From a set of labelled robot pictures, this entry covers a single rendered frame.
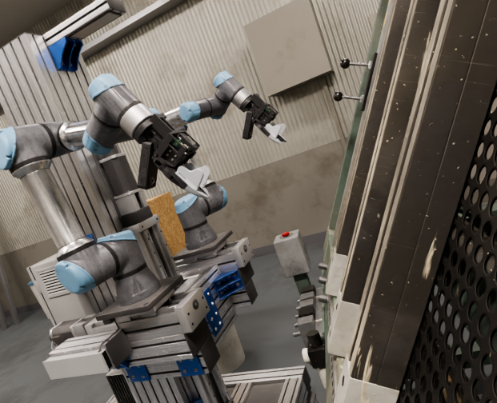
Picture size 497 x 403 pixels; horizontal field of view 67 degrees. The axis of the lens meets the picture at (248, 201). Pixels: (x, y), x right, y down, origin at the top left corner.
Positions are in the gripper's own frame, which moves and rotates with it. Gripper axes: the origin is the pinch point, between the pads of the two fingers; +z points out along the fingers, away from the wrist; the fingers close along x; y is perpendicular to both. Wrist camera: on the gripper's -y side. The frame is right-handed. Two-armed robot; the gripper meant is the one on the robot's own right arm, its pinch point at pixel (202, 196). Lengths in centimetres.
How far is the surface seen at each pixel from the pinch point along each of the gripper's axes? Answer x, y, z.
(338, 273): 23.1, 0.3, 39.2
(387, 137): -1.5, 36.3, 19.2
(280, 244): 81, -33, 28
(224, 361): 122, -144, 63
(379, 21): 97, 60, -8
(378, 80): 27, 43, 10
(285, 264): 81, -39, 36
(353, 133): 94, 22, 16
